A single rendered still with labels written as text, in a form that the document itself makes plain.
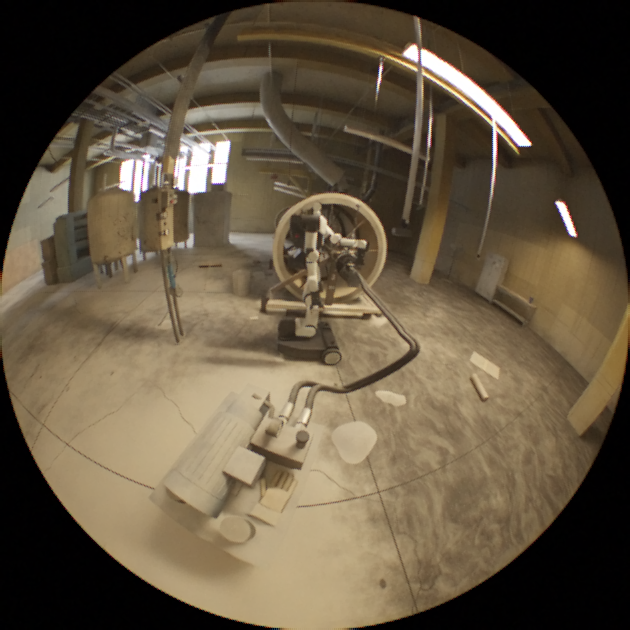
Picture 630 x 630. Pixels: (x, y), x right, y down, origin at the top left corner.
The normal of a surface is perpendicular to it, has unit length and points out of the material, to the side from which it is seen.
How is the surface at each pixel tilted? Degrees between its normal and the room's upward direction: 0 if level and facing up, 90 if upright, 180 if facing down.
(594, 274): 90
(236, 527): 0
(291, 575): 0
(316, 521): 0
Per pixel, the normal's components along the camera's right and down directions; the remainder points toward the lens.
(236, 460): 0.14, -0.87
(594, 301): -0.98, -0.04
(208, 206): 0.15, 0.49
